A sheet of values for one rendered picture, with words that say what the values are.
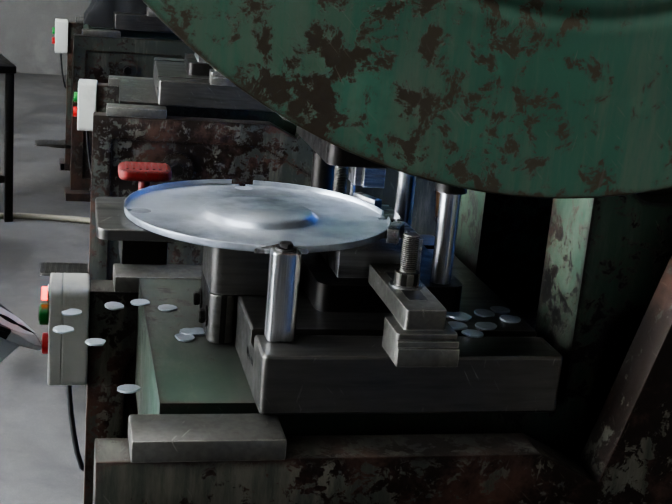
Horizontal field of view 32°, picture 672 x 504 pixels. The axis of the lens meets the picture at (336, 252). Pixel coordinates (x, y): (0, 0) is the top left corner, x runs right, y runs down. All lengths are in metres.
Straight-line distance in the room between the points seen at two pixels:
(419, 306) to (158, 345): 0.31
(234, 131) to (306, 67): 2.04
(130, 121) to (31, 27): 5.10
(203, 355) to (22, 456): 1.28
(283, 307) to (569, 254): 0.30
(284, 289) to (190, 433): 0.16
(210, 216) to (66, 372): 0.38
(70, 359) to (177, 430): 0.47
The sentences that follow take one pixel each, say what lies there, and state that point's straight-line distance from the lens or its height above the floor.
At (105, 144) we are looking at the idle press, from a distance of 2.79.
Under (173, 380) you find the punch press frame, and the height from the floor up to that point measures 0.65.
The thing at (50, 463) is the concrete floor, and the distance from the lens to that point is 2.45.
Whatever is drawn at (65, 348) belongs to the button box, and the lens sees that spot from 1.52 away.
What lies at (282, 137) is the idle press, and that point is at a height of 0.59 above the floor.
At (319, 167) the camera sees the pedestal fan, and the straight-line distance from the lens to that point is 2.16.
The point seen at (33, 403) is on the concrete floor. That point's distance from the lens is 2.72.
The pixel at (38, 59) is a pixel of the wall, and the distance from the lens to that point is 7.88.
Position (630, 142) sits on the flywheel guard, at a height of 0.96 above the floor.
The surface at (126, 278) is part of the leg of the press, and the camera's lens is 1.49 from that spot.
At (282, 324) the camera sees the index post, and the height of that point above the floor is 0.72.
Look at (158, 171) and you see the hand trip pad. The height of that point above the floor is 0.76.
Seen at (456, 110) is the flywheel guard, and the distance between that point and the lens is 0.79.
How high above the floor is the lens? 1.09
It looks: 16 degrees down
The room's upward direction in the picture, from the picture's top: 5 degrees clockwise
